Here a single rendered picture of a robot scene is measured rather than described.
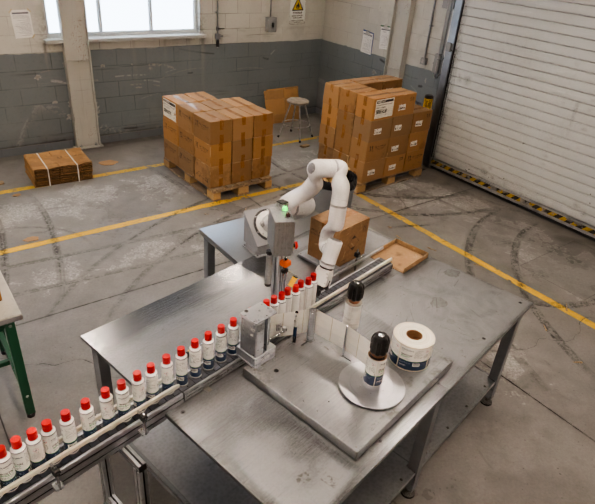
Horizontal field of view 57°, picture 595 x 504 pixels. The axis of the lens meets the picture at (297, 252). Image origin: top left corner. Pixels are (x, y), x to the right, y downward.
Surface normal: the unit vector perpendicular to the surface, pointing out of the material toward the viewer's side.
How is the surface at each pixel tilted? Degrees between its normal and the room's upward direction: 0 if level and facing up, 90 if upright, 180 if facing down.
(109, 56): 90
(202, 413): 0
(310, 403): 0
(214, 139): 88
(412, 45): 90
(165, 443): 1
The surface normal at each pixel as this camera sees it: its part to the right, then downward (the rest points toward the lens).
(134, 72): 0.60, 0.44
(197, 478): 0.09, -0.86
